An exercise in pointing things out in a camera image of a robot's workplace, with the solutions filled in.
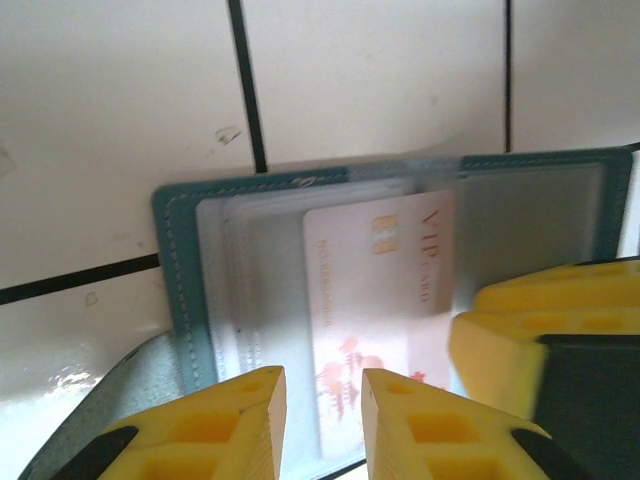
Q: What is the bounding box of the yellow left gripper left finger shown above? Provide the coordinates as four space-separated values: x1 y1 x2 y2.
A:
53 365 289 480

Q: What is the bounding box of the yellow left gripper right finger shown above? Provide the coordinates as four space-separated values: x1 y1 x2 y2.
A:
361 368 599 480

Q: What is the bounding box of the blue-grey cloth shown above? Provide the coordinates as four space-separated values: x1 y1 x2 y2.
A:
18 147 635 480

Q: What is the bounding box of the white VIP card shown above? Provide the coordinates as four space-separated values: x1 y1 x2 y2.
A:
301 187 457 462

